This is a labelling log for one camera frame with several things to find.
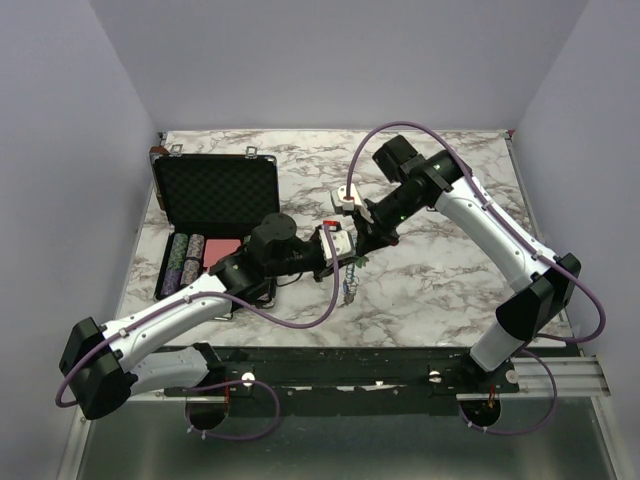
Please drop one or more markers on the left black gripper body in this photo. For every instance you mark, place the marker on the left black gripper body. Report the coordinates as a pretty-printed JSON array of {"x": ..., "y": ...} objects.
[{"x": 307, "y": 260}]

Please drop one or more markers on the aluminium frame rail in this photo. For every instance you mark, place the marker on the aluminium frame rail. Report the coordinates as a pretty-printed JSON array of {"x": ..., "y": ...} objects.
[{"x": 546, "y": 430}]

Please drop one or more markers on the green key tag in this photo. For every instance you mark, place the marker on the green key tag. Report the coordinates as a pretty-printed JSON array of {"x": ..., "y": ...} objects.
[{"x": 361, "y": 261}]

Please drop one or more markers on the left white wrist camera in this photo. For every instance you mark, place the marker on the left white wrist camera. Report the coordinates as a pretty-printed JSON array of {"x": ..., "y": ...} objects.
[{"x": 336, "y": 245}]

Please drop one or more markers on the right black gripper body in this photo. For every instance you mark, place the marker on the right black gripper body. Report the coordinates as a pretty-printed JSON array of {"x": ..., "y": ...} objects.
[{"x": 387, "y": 213}]

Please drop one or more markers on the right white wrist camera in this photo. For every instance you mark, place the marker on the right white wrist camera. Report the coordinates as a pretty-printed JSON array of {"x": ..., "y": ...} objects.
[{"x": 349, "y": 203}]

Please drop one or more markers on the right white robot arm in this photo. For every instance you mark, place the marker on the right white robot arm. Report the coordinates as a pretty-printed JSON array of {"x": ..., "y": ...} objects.
[{"x": 542, "y": 282}]

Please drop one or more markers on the purple poker chip stack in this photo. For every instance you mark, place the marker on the purple poker chip stack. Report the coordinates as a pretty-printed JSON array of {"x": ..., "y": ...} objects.
[{"x": 171, "y": 282}]

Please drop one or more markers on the grey poker chip stack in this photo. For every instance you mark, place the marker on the grey poker chip stack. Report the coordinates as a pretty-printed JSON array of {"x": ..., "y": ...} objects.
[{"x": 195, "y": 247}]

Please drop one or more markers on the black poker chip case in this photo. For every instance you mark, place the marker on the black poker chip case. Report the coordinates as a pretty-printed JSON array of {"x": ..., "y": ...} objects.
[{"x": 220, "y": 196}]

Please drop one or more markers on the green poker chip stack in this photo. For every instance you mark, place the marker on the green poker chip stack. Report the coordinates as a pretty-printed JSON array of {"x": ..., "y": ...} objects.
[{"x": 177, "y": 252}]

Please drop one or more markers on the pink playing card deck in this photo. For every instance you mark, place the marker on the pink playing card deck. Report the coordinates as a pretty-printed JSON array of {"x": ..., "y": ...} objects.
[{"x": 216, "y": 249}]

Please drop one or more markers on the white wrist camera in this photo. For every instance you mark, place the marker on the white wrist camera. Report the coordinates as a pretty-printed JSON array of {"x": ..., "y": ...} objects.
[
  {"x": 336, "y": 245},
  {"x": 349, "y": 203}
]

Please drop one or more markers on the blue silicone band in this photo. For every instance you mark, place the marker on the blue silicone band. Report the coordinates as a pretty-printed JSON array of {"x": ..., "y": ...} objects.
[{"x": 350, "y": 275}]

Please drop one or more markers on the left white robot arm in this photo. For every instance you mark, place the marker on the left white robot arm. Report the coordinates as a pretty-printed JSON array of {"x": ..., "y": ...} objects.
[{"x": 103, "y": 365}]

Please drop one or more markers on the grey lower chip stack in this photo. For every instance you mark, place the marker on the grey lower chip stack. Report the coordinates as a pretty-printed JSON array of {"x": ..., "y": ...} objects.
[{"x": 190, "y": 272}]

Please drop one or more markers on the black mounting base plate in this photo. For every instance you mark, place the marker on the black mounting base plate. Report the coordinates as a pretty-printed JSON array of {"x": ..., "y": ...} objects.
[{"x": 342, "y": 381}]

